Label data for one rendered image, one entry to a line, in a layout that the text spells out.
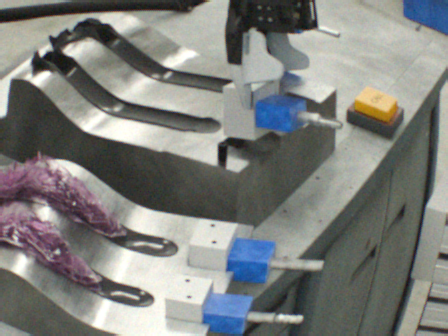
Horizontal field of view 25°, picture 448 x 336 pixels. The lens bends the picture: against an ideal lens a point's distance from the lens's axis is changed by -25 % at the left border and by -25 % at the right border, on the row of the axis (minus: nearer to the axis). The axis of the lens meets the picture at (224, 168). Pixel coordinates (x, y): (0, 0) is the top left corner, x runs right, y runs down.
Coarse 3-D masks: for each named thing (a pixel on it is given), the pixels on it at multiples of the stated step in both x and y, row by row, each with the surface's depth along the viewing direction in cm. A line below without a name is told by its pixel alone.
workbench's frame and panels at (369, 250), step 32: (416, 128) 188; (384, 160) 154; (416, 160) 197; (384, 192) 179; (416, 192) 203; (352, 224) 167; (384, 224) 185; (416, 224) 212; (320, 256) 154; (352, 256) 172; (384, 256) 193; (288, 288) 147; (320, 288) 163; (352, 288) 180; (384, 288) 203; (320, 320) 170; (352, 320) 189; (384, 320) 217
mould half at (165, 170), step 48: (96, 48) 151; (144, 48) 155; (0, 96) 154; (48, 96) 139; (144, 96) 146; (192, 96) 145; (336, 96) 150; (0, 144) 149; (48, 144) 142; (96, 144) 137; (144, 144) 134; (192, 144) 134; (288, 144) 139; (144, 192) 136; (192, 192) 133; (240, 192) 131; (288, 192) 142
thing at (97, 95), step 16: (64, 32) 151; (80, 32) 152; (96, 32) 152; (112, 32) 155; (112, 48) 153; (128, 48) 154; (48, 64) 144; (64, 64) 147; (144, 64) 153; (160, 64) 153; (80, 80) 145; (96, 80) 146; (160, 80) 150; (176, 80) 151; (192, 80) 151; (208, 80) 150; (224, 80) 149; (96, 96) 144; (112, 96) 145; (112, 112) 143; (128, 112) 143; (144, 112) 142; (160, 112) 142; (176, 112) 141; (176, 128) 137; (192, 128) 139; (208, 128) 138
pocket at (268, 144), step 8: (264, 136) 138; (272, 136) 137; (232, 144) 137; (240, 144) 139; (248, 144) 139; (256, 144) 139; (264, 144) 138; (272, 144) 137; (264, 152) 138; (272, 152) 136; (264, 160) 134
